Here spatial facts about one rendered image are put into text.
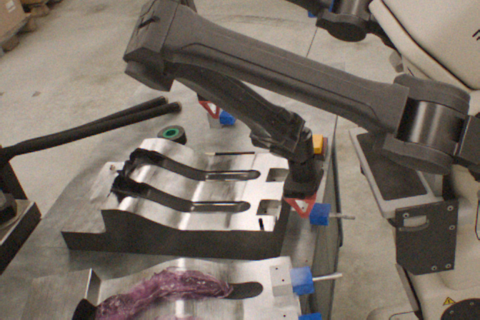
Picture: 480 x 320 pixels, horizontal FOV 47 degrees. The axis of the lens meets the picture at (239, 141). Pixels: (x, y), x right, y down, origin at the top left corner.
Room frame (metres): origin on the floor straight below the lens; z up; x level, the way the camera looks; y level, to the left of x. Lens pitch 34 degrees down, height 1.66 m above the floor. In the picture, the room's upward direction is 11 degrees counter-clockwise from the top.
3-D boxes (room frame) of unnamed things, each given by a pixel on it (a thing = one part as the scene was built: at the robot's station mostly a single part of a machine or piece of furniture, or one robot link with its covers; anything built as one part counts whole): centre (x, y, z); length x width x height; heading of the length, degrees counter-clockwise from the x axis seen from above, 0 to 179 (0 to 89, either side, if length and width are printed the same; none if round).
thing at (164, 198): (1.01, 0.15, 0.92); 0.35 x 0.16 x 0.09; 70
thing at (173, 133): (1.35, 0.19, 0.82); 0.08 x 0.08 x 0.04
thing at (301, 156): (0.92, -0.11, 1.02); 0.07 x 0.06 x 0.07; 50
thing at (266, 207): (0.89, -0.03, 0.87); 0.05 x 0.05 x 0.04; 70
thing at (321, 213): (0.90, -0.15, 0.83); 0.13 x 0.05 x 0.05; 65
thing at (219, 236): (1.02, 0.16, 0.87); 0.50 x 0.26 x 0.14; 70
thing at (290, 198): (0.91, -0.11, 0.88); 0.07 x 0.07 x 0.09; 65
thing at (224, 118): (1.38, 0.01, 0.83); 0.13 x 0.05 x 0.05; 63
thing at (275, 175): (0.99, -0.07, 0.87); 0.05 x 0.05 x 0.04; 70
